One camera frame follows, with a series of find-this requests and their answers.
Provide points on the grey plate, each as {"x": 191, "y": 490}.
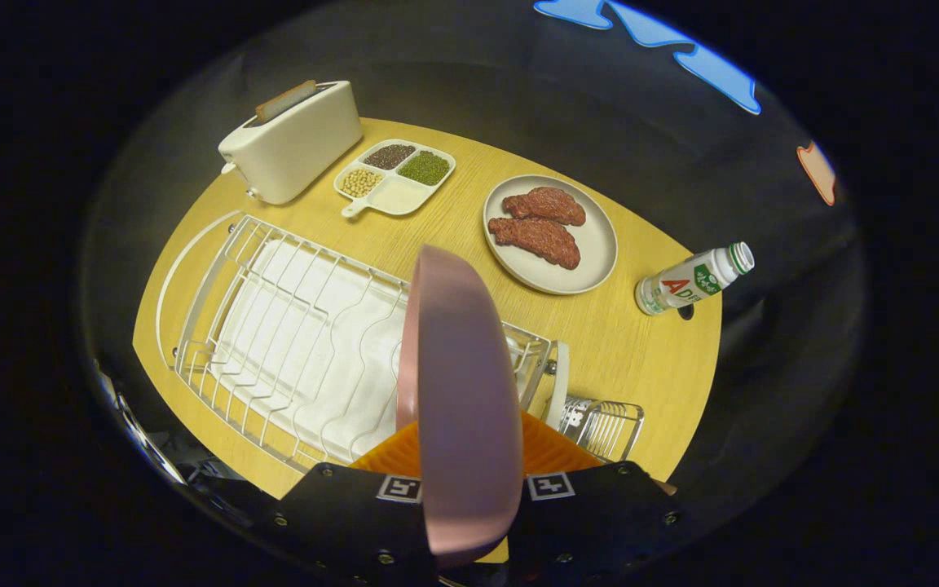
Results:
{"x": 592, "y": 244}

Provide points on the brown toast slice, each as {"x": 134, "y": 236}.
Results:
{"x": 286, "y": 100}

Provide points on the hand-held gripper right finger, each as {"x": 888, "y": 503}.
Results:
{"x": 600, "y": 522}

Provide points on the brown meat piece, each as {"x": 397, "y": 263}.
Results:
{"x": 539, "y": 238}
{"x": 547, "y": 205}

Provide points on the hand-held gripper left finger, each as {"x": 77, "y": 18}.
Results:
{"x": 339, "y": 514}

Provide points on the pink plate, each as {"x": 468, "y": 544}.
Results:
{"x": 461, "y": 408}

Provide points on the white green labelled bottle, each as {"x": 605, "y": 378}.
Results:
{"x": 685, "y": 281}

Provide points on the white divided bean tray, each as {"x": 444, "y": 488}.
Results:
{"x": 396, "y": 196}

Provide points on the white toaster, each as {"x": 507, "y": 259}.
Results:
{"x": 298, "y": 147}

